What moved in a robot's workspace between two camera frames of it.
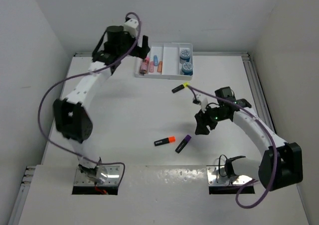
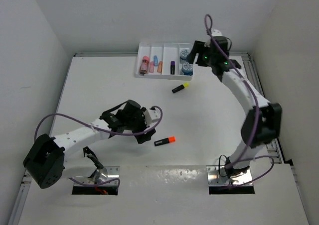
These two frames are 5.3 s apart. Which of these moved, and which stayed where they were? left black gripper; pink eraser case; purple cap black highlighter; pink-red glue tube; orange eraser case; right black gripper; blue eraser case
Moved: right black gripper; left black gripper; purple cap black highlighter
Stayed: pink-red glue tube; orange eraser case; pink eraser case; blue eraser case
